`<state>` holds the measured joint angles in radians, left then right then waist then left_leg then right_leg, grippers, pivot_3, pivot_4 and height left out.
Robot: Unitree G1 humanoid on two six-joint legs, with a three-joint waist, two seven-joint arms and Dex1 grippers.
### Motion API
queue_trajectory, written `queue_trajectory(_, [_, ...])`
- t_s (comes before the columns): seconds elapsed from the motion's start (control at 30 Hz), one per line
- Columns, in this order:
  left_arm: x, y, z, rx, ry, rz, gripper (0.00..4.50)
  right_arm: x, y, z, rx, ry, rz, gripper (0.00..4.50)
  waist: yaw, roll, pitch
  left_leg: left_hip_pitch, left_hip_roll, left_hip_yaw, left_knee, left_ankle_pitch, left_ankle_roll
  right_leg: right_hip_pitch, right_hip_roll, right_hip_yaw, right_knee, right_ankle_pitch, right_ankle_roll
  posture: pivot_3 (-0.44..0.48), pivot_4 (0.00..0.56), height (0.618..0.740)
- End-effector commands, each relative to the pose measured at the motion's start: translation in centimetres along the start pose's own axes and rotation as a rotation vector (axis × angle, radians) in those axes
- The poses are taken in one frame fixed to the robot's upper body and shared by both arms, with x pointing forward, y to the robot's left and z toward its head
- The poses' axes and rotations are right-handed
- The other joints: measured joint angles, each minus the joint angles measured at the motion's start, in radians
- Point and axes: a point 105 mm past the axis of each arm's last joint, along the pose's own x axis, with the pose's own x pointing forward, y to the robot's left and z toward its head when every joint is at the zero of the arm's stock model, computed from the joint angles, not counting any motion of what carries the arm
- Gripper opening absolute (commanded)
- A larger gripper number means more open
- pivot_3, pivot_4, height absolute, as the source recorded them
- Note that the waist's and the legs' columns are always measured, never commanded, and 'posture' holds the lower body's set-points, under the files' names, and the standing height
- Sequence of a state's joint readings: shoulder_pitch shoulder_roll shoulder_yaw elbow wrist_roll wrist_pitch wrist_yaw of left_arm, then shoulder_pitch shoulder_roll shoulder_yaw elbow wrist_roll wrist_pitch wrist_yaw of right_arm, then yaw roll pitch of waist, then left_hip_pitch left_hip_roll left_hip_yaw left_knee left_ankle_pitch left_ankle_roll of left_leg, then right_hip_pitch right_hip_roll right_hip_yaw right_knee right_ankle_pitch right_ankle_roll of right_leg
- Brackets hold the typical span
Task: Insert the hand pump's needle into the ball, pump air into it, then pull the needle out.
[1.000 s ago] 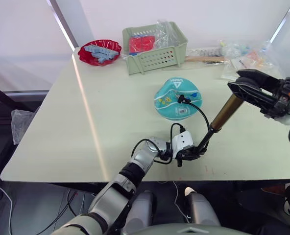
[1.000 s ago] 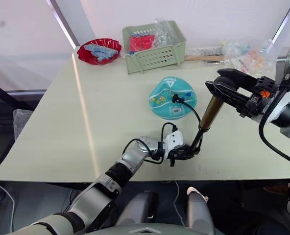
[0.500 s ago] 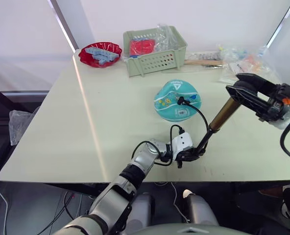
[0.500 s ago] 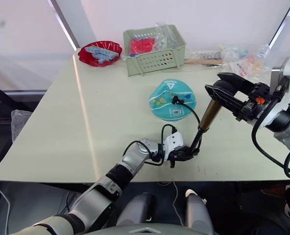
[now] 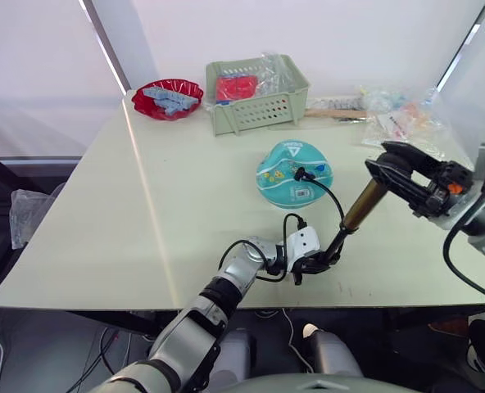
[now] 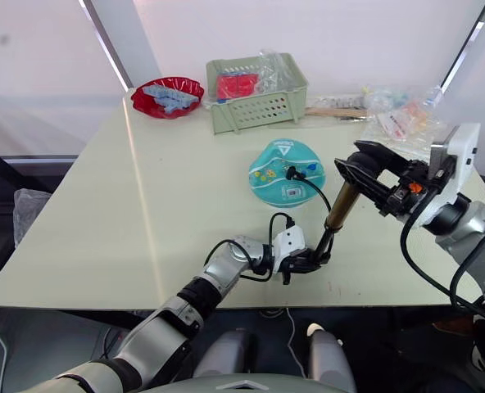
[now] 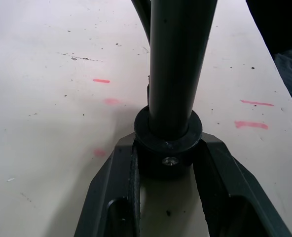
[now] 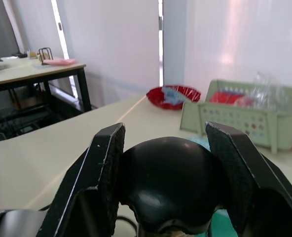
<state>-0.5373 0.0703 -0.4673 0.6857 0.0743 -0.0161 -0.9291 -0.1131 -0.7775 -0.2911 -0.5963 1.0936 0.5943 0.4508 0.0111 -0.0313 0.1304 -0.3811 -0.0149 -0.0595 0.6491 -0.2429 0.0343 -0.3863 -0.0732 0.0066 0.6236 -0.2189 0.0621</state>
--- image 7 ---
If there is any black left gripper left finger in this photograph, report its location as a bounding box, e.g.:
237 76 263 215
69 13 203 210
73 132 143 237

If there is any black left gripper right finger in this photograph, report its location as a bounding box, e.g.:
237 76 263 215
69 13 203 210
190 131 292 237

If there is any dark grey cloth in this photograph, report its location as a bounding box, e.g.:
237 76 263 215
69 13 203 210
245 0 292 110

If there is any black pump hose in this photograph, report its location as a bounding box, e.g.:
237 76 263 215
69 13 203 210
130 0 152 45

